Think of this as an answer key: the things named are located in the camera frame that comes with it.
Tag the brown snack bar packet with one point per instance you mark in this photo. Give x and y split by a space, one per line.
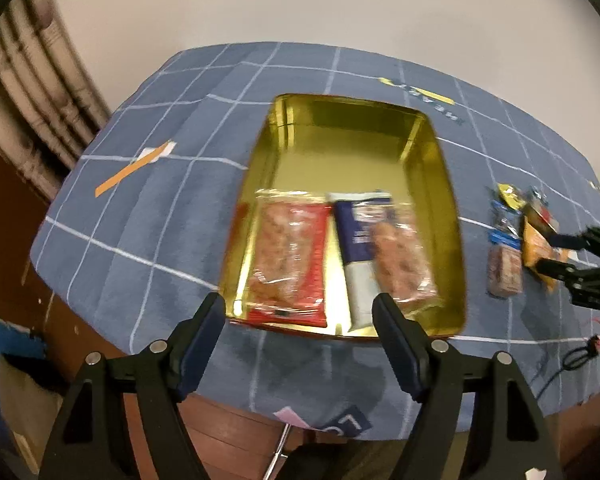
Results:
505 275

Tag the orange snack packet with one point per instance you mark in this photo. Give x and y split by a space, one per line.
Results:
532 247

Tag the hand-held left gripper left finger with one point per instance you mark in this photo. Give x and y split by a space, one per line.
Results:
200 350

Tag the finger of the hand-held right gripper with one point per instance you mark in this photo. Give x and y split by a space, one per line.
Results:
562 241
555 266

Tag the red tin box gold inside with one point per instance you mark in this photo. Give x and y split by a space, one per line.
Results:
345 150

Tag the red snack packet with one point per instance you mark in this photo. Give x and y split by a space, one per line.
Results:
317 260

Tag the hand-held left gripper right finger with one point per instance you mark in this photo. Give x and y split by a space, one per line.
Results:
400 350

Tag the cardboard box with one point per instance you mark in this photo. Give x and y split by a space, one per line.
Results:
27 410

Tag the beige pleated curtain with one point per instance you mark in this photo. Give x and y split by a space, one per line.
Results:
35 85

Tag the yellow-ended candy packet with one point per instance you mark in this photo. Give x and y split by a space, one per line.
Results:
510 196

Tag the blue white cracker packet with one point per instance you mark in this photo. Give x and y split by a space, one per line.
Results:
357 240

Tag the clear packet of fried snacks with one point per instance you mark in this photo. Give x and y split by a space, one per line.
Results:
402 260
282 250

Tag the wooden table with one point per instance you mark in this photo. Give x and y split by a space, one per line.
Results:
230 425

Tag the small red candy packet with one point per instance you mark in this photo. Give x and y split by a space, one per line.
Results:
542 212

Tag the blue checked tablecloth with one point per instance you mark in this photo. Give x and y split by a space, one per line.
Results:
170 240

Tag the white metal rod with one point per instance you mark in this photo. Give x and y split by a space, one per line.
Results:
277 452

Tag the blue foam mat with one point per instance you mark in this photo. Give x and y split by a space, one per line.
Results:
10 335

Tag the dark candy packet blue ends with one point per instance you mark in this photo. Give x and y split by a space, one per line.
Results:
504 230

